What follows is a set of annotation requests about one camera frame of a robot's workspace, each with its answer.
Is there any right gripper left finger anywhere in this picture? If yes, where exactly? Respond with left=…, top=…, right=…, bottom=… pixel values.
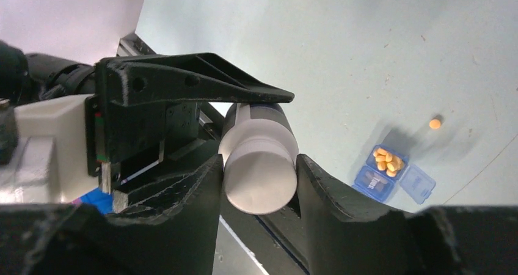
left=0, top=153, right=224, bottom=275

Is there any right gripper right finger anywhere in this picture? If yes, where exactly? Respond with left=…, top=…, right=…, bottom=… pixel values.
left=296, top=154, right=517, bottom=274

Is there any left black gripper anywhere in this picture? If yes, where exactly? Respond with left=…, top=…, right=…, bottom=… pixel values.
left=87, top=53, right=294, bottom=215

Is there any white pill bottle blue label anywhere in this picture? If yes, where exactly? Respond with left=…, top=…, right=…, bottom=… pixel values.
left=218, top=103, right=299, bottom=215

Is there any blue pill organizer box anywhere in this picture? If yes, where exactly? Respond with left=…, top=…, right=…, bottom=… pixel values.
left=352, top=145, right=436, bottom=205

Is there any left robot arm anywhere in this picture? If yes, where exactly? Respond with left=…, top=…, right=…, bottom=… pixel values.
left=1, top=43, right=299, bottom=217

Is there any stray orange pill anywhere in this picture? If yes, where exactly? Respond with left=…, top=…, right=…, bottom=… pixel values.
left=429, top=119, right=442, bottom=130

